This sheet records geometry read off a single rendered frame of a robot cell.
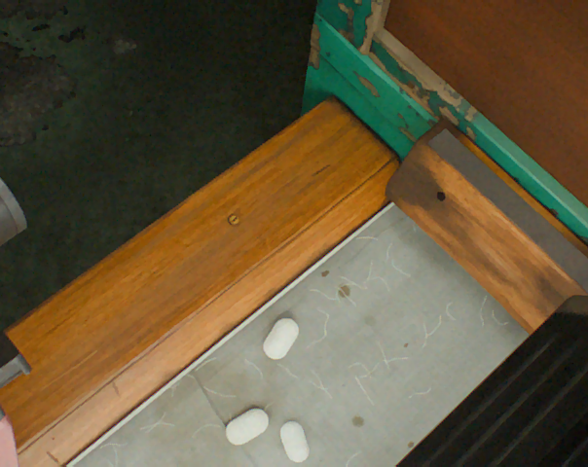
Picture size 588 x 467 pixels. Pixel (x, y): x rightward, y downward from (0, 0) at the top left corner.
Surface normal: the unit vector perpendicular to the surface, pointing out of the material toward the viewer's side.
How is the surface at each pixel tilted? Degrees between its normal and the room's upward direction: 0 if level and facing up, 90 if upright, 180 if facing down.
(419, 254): 0
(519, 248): 67
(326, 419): 0
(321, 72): 88
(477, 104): 90
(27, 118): 0
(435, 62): 90
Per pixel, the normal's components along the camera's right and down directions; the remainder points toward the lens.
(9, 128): 0.07, -0.43
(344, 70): -0.74, 0.58
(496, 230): -0.66, 0.37
